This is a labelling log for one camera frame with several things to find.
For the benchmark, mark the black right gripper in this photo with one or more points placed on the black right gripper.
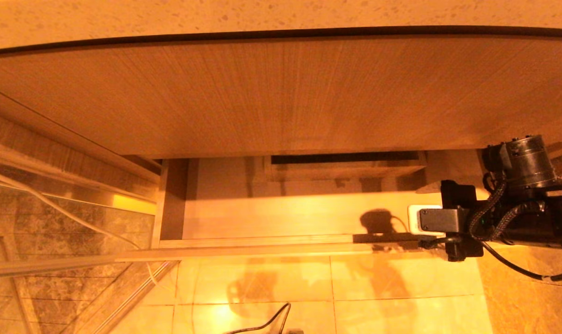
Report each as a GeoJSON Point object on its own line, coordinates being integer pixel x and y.
{"type": "Point", "coordinates": [457, 195]}

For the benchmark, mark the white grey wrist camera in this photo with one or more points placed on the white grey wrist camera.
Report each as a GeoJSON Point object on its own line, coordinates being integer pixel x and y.
{"type": "Point", "coordinates": [441, 220]}

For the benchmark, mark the wooden drawer with cutout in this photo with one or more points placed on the wooden drawer with cutout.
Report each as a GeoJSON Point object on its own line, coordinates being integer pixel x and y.
{"type": "Point", "coordinates": [285, 218]}

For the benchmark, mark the wooden vanity cabinet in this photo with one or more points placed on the wooden vanity cabinet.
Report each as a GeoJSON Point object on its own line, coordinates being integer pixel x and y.
{"type": "Point", "coordinates": [280, 93]}

